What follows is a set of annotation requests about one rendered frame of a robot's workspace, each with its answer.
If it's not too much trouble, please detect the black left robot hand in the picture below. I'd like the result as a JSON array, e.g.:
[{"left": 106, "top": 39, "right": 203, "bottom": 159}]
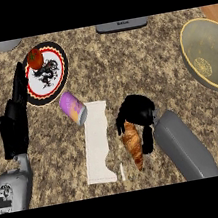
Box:
[{"left": 0, "top": 60, "right": 43, "bottom": 162}]

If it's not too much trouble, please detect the dark grey flat appliance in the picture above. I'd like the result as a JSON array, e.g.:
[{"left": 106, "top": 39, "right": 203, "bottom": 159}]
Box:
[{"left": 94, "top": 15, "right": 149, "bottom": 37}]

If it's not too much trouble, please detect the golden brown croissant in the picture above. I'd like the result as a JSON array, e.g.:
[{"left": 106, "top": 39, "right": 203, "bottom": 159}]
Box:
[{"left": 117, "top": 118, "right": 147, "bottom": 174}]

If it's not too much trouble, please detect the purple can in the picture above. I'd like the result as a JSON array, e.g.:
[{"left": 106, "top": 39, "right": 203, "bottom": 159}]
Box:
[{"left": 56, "top": 88, "right": 90, "bottom": 129}]

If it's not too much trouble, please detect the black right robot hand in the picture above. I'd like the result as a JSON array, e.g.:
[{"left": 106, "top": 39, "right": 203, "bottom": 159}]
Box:
[{"left": 111, "top": 90, "right": 164, "bottom": 159}]

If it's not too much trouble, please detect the red tomato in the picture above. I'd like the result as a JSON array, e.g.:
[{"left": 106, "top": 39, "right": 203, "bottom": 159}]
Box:
[{"left": 25, "top": 47, "right": 46, "bottom": 72}]

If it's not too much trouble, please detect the pale grey round object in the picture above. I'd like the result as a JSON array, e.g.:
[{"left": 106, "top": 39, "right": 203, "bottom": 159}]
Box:
[{"left": 0, "top": 37, "right": 24, "bottom": 54}]

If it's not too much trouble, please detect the grey bowl with yellow rim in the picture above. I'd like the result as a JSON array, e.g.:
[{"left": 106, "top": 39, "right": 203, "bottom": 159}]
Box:
[{"left": 176, "top": 14, "right": 218, "bottom": 101}]

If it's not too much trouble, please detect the round plate with dragon print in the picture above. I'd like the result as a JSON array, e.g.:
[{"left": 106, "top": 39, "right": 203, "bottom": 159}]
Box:
[{"left": 17, "top": 38, "right": 76, "bottom": 109}]

